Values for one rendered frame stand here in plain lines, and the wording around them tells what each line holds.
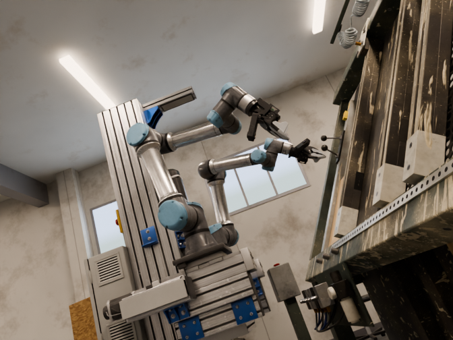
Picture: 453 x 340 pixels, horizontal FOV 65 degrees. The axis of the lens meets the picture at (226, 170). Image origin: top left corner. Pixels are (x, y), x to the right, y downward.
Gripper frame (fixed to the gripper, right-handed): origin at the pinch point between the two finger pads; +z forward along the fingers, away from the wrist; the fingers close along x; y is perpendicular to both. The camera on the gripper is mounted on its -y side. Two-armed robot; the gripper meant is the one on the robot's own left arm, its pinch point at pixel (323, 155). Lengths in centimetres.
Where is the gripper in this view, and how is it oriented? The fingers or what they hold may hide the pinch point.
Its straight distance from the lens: 216.5
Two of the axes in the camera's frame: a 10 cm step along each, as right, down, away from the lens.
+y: -0.9, 6.6, 7.4
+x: -2.7, 7.0, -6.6
